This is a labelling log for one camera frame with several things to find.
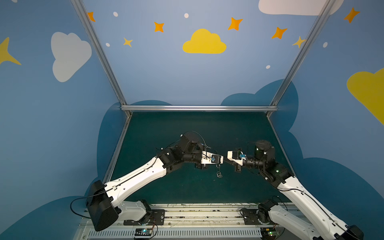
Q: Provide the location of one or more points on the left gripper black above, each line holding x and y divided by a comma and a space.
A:
204, 163

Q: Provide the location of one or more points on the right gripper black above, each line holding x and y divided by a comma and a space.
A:
238, 166

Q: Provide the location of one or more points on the metal keyring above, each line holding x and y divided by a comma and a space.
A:
218, 173

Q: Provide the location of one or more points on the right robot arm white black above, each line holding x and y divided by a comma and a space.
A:
321, 224

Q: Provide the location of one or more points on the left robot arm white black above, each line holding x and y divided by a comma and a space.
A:
106, 202

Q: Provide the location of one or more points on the right controller board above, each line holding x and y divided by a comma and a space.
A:
268, 234

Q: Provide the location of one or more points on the controller board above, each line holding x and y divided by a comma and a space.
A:
143, 233
268, 234

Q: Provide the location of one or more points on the left controller board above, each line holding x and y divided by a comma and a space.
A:
143, 233

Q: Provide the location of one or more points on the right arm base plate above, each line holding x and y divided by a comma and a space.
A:
255, 216

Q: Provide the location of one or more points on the aluminium rail base front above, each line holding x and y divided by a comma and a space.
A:
190, 222

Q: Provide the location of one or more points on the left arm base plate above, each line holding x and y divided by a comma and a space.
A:
153, 217

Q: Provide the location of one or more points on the aluminium frame back bar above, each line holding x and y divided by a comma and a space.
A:
199, 108

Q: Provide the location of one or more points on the aluminium frame left post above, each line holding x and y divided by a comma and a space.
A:
88, 26

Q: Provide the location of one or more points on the aluminium frame post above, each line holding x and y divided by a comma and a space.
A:
311, 38
88, 26

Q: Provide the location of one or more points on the aluminium frame right post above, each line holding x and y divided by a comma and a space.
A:
311, 38

